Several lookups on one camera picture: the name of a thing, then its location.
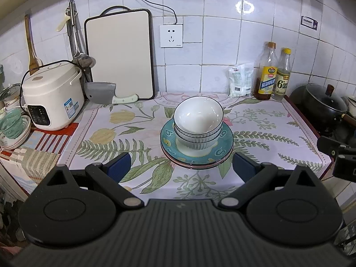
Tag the white wall socket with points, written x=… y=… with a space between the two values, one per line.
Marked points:
x=171 y=35

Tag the white rice cooker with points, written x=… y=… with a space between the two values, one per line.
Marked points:
x=52 y=97

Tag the wall sticker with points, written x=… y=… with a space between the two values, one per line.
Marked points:
x=309 y=22

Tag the black gas stove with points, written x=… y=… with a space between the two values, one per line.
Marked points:
x=333 y=129

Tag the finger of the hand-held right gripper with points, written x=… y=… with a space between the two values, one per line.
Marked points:
x=328 y=144

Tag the white dish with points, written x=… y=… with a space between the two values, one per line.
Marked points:
x=25 y=133

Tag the teal egg print plate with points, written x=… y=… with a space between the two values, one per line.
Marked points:
x=169 y=144

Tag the white seasoning packet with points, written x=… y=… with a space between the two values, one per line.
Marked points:
x=240 y=80

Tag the white ribbed bowl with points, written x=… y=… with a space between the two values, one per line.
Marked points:
x=197 y=116
x=194 y=136
x=194 y=146

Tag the clear vinegar bottle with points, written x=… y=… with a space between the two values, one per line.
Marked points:
x=282 y=82

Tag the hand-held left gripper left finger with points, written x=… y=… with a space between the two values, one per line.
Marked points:
x=119 y=164

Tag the small glass lid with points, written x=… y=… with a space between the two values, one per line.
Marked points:
x=9 y=93

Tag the striped patterned cloth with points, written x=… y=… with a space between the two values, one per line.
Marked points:
x=47 y=141

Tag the green plastic basket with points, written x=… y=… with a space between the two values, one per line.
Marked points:
x=11 y=123

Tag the small white pot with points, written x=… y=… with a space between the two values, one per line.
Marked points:
x=351 y=100

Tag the cream cutting board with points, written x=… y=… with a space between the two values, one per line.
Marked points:
x=119 y=55

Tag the brown cooking wine bottle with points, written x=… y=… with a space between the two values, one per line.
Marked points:
x=267 y=80

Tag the black wok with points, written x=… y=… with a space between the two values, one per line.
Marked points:
x=317 y=119

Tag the wooden spatula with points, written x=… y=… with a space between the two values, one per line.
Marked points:
x=32 y=52

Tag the floral tablecloth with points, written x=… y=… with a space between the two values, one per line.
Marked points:
x=278 y=122

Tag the pink rabbit print plate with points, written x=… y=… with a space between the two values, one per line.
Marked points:
x=199 y=168

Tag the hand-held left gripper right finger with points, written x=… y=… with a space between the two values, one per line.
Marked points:
x=244 y=164

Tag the hanging metal ladle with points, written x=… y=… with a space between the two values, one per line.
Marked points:
x=78 y=61
x=87 y=61

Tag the glass wok lid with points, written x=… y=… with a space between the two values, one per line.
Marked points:
x=322 y=100

